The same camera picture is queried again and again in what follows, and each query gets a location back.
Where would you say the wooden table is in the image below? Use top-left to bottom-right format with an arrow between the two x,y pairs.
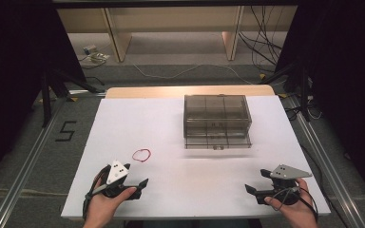
105,84 -> 276,100

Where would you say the person's right hand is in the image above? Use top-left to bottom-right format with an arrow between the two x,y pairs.
263,178 -> 318,228

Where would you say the aluminium floor rail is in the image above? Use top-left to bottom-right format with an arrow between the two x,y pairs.
0,96 -> 68,228
284,94 -> 365,228

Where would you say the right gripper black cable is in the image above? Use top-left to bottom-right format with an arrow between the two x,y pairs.
270,185 -> 319,222

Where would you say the transparent grey drawer box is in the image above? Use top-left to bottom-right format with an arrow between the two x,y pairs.
182,93 -> 253,151

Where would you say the person's left hand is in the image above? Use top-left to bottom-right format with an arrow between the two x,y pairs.
83,177 -> 138,228

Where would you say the white table sheet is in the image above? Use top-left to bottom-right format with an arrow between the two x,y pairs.
60,94 -> 332,220

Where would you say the black tripod stand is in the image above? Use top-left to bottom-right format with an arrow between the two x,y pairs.
260,59 -> 314,124
39,67 -> 107,128

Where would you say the light wooden desk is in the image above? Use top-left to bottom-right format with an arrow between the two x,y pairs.
56,5 -> 298,63

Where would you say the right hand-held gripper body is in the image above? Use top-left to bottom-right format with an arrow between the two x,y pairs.
267,163 -> 314,206

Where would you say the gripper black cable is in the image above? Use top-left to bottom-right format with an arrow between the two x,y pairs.
82,164 -> 112,221
270,185 -> 319,222

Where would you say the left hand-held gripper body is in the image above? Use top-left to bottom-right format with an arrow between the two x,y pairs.
100,160 -> 133,200

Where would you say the bundle of black cables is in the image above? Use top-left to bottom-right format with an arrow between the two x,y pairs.
238,5 -> 287,74

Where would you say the red rubber band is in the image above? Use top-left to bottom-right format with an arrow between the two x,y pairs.
131,148 -> 152,162

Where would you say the black curtain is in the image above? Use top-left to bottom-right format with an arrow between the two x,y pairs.
0,0 -> 87,192
274,0 -> 365,208

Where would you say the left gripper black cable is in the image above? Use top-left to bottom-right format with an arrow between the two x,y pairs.
82,164 -> 112,221

